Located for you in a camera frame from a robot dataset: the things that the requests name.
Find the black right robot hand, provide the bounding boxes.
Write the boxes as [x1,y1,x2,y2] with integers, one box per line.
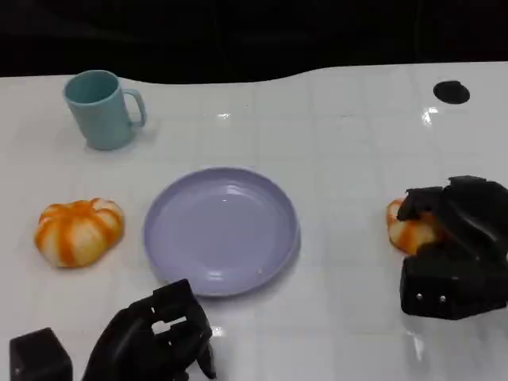
[396,175,508,275]

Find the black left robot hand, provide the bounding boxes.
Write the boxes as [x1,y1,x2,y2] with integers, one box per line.
[81,279,217,381]

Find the orange and white bread roll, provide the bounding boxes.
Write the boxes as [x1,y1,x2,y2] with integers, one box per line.
[33,198,125,269]
[387,197,448,256]

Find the black table grommet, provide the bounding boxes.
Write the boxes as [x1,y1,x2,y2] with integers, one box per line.
[433,80,471,105]

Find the lilac plate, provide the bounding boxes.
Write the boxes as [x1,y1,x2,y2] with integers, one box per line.
[143,167,302,298]

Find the pale green mug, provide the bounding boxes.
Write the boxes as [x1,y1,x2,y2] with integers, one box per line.
[62,69,148,152]

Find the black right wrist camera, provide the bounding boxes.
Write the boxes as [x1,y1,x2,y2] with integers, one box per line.
[399,256,508,321]

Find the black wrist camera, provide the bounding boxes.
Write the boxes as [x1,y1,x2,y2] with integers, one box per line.
[399,256,508,321]
[9,327,75,381]

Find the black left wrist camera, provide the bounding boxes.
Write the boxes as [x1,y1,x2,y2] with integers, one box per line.
[9,327,75,381]

